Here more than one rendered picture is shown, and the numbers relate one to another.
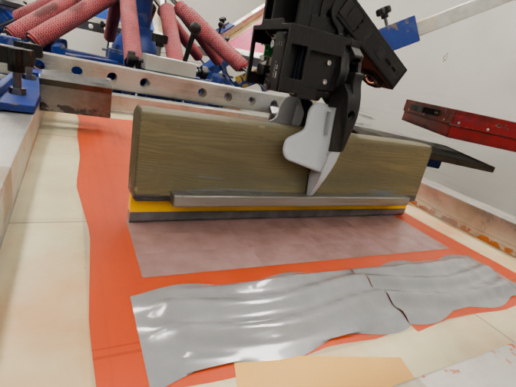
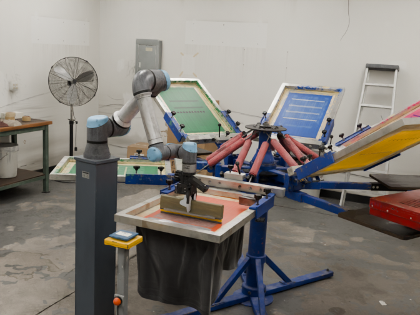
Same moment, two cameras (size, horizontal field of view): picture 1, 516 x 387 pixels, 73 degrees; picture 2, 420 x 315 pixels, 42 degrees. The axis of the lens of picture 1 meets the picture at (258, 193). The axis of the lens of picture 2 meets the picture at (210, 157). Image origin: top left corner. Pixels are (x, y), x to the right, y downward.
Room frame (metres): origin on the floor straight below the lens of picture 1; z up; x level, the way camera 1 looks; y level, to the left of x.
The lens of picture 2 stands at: (-1.16, -2.32, 1.83)
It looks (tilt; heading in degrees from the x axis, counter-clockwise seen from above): 11 degrees down; 54
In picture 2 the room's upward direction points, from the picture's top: 3 degrees clockwise
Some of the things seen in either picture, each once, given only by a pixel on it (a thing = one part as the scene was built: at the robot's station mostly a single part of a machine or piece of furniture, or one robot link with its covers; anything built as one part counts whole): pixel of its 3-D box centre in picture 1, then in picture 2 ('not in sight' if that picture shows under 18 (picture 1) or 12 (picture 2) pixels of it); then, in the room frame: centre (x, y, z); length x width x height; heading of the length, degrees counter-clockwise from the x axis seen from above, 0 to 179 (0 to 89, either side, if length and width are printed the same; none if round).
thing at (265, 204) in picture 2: not in sight; (261, 205); (0.82, -0.09, 0.97); 0.30 x 0.05 x 0.07; 31
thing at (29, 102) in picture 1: (24, 102); (175, 190); (0.53, 0.39, 0.97); 0.30 x 0.05 x 0.07; 31
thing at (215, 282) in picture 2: not in sight; (227, 259); (0.53, -0.18, 0.74); 0.46 x 0.04 x 0.42; 31
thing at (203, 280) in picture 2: not in sight; (172, 267); (0.22, -0.12, 0.74); 0.45 x 0.03 x 0.43; 121
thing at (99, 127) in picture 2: not in sight; (98, 127); (0.07, 0.49, 1.37); 0.13 x 0.12 x 0.14; 17
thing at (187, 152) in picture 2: not in sight; (189, 152); (0.35, -0.01, 1.30); 0.09 x 0.08 x 0.11; 107
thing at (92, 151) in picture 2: not in sight; (97, 148); (0.06, 0.49, 1.25); 0.15 x 0.15 x 0.10
